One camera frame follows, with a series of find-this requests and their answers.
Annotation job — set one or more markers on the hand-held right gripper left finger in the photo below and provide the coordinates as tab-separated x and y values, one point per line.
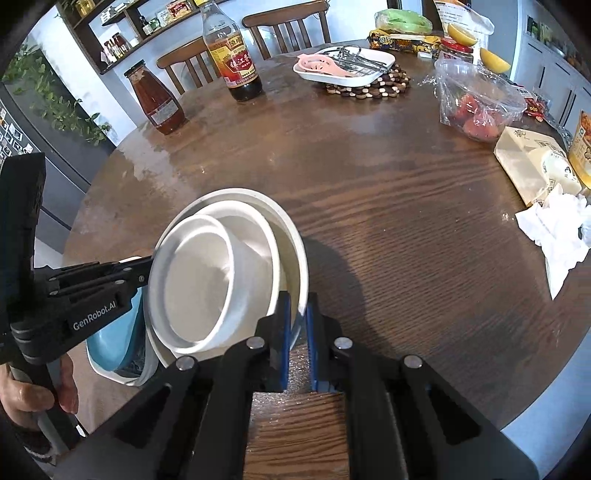
285	332

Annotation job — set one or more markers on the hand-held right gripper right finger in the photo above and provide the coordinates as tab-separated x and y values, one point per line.
311	341

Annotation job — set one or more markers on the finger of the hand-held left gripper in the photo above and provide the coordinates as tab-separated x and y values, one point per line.
134	281
134	264

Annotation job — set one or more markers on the small white bowl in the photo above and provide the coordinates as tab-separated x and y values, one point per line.
194	277

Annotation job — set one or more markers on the blue plate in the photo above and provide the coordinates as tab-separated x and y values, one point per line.
115	341

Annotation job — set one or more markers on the medium white bowl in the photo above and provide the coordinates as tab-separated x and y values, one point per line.
254	258

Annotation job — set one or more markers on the person's left hand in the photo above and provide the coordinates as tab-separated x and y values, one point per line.
27	401

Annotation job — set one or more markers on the grey refrigerator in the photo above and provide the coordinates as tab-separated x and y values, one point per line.
60	184

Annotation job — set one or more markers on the cluster of fridge photo magnets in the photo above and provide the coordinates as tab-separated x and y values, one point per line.
11	134

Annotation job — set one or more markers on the green trailing plant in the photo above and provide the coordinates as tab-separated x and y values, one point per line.
60	106

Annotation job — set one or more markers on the red sauce bottle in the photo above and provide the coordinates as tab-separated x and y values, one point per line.
157	101

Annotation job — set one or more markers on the wooden chair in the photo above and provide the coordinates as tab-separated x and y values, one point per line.
277	21
184	53

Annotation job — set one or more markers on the dark vinegar bottle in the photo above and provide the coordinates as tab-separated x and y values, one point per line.
235	64

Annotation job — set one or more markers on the row of shelf jars and boxes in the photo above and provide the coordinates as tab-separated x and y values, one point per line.
171	11

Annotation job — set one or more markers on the wooden bead trivet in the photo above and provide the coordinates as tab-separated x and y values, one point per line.
369	90

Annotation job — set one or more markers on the white rectangular tray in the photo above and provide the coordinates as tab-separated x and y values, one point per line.
323	76

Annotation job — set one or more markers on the crumpled white tissue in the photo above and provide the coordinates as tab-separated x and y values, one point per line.
554	240

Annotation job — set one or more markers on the pink slotted spoon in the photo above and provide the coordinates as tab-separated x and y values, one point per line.
314	62

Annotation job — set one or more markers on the strawberries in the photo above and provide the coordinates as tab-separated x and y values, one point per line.
478	124

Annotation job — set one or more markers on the beige tissue pack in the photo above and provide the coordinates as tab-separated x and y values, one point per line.
521	161

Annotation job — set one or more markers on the metal tongs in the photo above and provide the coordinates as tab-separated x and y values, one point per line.
364	62

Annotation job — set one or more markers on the yellow snack packet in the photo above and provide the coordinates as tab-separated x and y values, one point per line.
406	44

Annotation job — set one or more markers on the plastic bag of tomatoes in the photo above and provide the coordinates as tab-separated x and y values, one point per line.
480	78

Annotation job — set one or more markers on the red lid glass jar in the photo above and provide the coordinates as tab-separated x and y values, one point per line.
455	53

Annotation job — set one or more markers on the red snack packet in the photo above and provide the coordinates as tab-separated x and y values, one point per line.
535	106

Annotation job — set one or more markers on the green plastic bag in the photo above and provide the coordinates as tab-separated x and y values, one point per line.
401	21

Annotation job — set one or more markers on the lemon half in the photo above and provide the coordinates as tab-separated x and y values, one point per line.
461	34
495	60

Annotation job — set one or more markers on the white paper bag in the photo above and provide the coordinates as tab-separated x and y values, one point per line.
466	16

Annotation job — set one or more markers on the white cabinet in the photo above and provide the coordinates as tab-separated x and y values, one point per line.
554	69

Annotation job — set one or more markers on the wooden wall shelf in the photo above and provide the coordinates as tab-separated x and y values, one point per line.
129	54

